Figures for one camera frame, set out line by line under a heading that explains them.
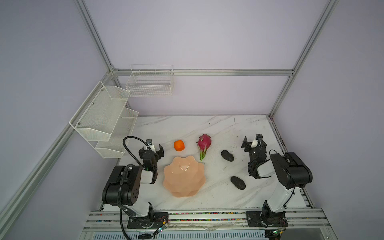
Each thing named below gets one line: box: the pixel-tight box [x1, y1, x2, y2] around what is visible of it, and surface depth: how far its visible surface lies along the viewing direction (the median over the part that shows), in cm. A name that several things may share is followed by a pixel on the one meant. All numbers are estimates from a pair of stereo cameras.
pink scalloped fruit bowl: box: [163, 155, 206, 198], surface depth 90 cm
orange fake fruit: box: [173, 140, 185, 152], surface depth 100 cm
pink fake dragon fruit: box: [196, 134, 212, 162], surface depth 97 cm
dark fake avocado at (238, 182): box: [230, 176, 246, 190], surface depth 85 cm
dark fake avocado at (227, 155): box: [221, 150, 234, 162], surface depth 97 cm
